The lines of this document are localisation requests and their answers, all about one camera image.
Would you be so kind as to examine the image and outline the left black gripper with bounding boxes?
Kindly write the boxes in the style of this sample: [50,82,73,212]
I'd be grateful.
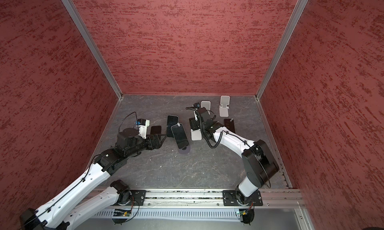
[125,133,167,158]

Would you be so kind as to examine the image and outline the black phone with tag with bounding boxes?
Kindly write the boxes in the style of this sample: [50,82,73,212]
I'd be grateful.
[171,123,189,149]

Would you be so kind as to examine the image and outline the white phone stand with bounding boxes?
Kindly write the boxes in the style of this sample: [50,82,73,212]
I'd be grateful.
[201,100,211,111]
[219,95,231,118]

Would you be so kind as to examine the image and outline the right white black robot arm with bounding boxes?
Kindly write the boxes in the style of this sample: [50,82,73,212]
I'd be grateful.
[186,107,280,206]

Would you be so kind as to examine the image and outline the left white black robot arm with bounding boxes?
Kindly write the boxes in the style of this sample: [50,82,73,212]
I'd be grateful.
[20,119,167,230]

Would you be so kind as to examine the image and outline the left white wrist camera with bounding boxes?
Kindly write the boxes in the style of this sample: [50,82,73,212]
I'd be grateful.
[137,119,150,139]

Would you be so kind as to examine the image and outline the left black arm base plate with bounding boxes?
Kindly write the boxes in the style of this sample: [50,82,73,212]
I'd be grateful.
[113,190,147,207]

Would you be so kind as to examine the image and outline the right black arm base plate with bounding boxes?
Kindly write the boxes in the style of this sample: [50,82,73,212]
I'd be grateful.
[223,190,263,207]

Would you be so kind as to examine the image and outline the left circuit board with wires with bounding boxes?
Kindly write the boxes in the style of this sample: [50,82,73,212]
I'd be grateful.
[111,197,140,225]

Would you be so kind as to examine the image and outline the circuit board with wires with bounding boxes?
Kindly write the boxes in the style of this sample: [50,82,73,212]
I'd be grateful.
[111,197,140,225]
[239,202,255,225]

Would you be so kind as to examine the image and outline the white slotted cable duct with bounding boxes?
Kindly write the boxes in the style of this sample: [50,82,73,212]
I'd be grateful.
[91,208,240,222]

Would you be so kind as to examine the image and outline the right circuit board with wires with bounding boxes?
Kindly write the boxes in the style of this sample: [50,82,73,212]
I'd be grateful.
[239,202,255,225]

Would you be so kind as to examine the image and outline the aluminium front rail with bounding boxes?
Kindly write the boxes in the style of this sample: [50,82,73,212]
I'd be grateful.
[61,187,306,209]

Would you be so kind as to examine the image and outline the left aluminium corner post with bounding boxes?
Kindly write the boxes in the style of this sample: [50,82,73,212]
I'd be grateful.
[61,0,123,101]

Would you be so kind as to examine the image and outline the aluminium corner post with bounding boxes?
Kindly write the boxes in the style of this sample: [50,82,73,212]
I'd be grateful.
[256,0,309,101]
[61,0,123,101]

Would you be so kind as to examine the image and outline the right aluminium corner post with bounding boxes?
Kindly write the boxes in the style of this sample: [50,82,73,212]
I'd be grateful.
[256,0,309,101]

